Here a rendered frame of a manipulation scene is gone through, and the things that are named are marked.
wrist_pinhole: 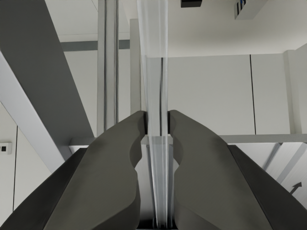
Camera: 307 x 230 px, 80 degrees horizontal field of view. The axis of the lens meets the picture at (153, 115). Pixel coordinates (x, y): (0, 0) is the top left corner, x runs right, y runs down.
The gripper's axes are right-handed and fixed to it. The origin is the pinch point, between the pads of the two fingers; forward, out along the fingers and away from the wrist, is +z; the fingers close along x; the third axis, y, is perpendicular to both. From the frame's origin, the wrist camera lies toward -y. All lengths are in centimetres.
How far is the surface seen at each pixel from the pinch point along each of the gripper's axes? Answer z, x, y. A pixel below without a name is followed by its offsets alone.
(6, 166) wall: 122, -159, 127
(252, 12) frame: 45, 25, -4
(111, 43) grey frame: 33.5, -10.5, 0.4
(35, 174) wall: 117, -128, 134
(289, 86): 67, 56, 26
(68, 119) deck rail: 3.2, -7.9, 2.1
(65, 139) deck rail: 1.8, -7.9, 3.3
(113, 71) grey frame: 29.7, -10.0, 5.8
